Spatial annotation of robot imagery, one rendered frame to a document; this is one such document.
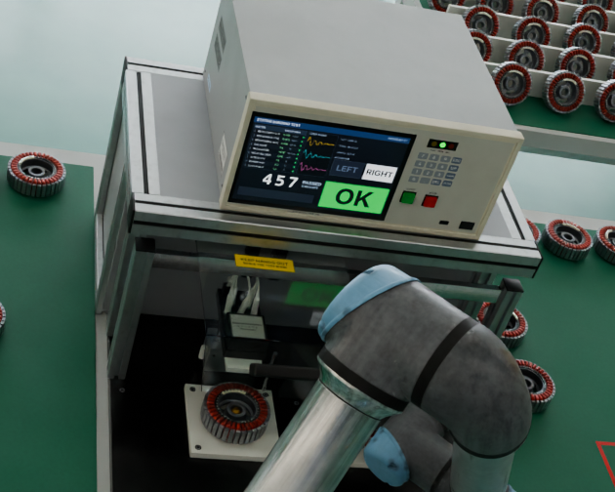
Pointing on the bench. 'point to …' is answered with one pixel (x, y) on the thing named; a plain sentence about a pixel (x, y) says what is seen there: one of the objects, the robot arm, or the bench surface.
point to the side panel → (109, 205)
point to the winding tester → (365, 102)
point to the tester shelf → (186, 199)
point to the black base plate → (176, 420)
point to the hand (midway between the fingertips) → (373, 422)
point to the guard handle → (284, 372)
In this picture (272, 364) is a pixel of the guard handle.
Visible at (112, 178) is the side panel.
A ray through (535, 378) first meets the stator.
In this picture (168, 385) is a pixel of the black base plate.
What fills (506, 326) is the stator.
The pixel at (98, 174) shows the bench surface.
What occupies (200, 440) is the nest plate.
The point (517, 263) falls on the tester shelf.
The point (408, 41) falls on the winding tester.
